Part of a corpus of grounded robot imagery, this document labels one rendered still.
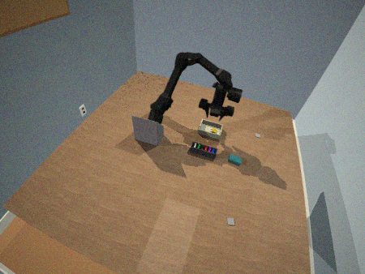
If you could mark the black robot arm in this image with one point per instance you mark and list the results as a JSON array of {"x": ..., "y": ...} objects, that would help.
[{"x": 225, "y": 85}]

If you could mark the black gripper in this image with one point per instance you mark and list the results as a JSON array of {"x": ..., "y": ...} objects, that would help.
[{"x": 229, "y": 110}]

